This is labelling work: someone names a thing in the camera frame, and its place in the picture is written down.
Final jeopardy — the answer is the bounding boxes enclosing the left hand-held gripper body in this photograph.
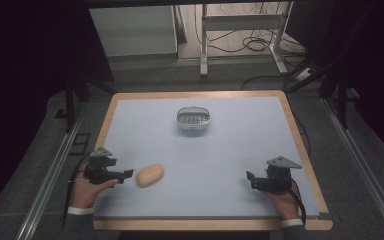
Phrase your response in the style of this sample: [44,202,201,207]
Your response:
[82,146,118,185]

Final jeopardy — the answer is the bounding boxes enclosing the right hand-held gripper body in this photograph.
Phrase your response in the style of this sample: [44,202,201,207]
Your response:
[255,155,303,194]

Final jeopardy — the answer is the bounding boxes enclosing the beige soap bar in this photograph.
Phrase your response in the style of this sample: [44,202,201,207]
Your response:
[135,162,165,189]

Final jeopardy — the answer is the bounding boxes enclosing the person's left hand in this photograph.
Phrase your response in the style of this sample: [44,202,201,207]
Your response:
[70,162,120,211]

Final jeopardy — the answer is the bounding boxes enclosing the person's right hand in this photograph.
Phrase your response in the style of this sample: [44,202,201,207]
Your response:
[262,178,302,222]

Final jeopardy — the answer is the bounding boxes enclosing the light blue table mat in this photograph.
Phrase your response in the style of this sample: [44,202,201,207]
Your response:
[94,96,321,220]

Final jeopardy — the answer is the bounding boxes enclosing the black stand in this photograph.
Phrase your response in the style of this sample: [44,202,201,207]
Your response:
[55,75,118,135]

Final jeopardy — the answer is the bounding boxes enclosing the white power strip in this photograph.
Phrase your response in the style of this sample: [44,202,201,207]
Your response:
[294,67,315,83]

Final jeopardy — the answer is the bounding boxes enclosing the white cabinet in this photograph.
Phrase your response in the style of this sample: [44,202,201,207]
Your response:
[89,5,179,58]

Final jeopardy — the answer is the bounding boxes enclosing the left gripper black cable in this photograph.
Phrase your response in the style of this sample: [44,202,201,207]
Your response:
[61,153,92,229]

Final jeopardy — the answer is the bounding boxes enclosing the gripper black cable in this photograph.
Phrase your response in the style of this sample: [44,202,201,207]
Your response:
[287,177,307,226]
[61,153,92,229]

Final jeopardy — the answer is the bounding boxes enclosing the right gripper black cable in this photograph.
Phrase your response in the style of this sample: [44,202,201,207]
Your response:
[287,177,307,226]

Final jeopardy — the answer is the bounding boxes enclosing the aluminium rail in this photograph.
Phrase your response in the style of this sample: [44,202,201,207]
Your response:
[15,99,88,240]
[322,97,384,240]

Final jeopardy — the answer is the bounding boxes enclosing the black floor cables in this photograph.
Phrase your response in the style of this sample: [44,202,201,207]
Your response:
[193,2,314,92]

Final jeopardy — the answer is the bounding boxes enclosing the white metal desk frame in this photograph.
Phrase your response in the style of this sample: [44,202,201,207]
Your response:
[199,1,295,78]

